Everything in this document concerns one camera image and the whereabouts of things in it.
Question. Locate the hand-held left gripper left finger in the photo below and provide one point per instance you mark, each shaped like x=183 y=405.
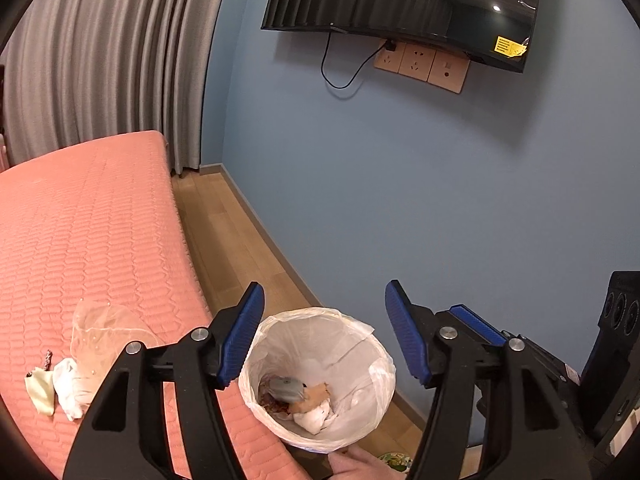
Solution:
x=240 y=340

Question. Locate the colourful patterned item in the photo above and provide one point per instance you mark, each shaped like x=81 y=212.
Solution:
x=395 y=461

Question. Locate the reddish brown scrap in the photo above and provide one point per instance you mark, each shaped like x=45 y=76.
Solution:
x=275 y=404

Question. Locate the greyish purple cloth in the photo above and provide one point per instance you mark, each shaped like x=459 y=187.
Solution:
x=286 y=387

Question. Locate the pale yellow paper scrap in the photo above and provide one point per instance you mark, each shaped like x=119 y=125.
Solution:
x=41 y=392

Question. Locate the white crumpled cloth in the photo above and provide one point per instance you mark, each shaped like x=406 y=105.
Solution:
x=70 y=385

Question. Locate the pink quilted bed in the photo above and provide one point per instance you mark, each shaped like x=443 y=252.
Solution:
x=100 y=235

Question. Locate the beige wall outlet panel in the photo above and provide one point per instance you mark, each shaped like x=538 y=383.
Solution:
x=440 y=72

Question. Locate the clear plastic wrapper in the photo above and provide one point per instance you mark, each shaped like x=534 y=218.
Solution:
x=105 y=330

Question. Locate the small dark brown scrap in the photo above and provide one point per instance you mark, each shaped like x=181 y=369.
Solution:
x=47 y=360

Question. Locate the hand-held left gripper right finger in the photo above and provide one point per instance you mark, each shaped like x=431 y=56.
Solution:
x=405 y=335

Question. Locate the trash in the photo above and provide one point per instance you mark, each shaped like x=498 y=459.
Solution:
x=315 y=417

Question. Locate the grey pleated curtain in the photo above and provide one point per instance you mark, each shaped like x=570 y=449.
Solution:
x=100 y=60

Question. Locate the white-lined waste bin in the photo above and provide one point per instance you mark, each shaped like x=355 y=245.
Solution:
x=325 y=340

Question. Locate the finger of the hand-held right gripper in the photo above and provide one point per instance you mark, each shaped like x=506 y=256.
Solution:
x=477 y=327

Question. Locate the tan brown cloth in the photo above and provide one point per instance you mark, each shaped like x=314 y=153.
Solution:
x=312 y=394

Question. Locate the pink fleece clothing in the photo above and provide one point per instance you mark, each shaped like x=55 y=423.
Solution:
x=360 y=467

